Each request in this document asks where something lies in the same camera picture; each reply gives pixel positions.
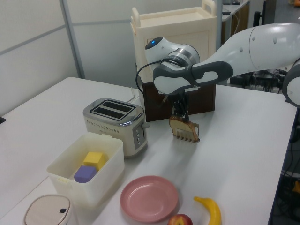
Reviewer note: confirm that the yellow foam cube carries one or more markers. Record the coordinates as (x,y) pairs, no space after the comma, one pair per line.
(93,158)

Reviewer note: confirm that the black flat object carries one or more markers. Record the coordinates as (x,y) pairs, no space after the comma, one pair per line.
(2,120)

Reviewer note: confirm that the small beige lidded bin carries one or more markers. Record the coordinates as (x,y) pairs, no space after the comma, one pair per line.
(47,211)

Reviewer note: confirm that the pink plate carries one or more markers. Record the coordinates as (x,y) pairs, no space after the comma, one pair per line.
(148,199)

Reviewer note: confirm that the red apple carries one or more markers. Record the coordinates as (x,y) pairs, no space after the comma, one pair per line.
(180,220)

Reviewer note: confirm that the white plastic container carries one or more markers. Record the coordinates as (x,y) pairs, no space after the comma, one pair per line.
(103,180)

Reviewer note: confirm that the toast bread slice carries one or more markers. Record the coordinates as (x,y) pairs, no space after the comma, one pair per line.
(181,126)

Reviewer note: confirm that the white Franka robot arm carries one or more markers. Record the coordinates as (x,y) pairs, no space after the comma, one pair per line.
(257,47)

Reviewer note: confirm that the purple foam cube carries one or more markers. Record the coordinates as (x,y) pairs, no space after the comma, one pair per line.
(84,174)

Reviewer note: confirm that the dark brown wooden box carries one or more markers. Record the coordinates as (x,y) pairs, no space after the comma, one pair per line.
(202,100)

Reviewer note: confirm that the yellow toy banana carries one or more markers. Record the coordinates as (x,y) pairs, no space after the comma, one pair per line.
(214,211)

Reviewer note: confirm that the cream and chrome toaster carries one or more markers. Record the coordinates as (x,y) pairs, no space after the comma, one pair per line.
(110,131)

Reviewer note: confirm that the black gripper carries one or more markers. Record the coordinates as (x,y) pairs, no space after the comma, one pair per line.
(180,98)

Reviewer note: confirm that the yellow tool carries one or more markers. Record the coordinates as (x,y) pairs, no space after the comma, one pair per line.
(297,189)

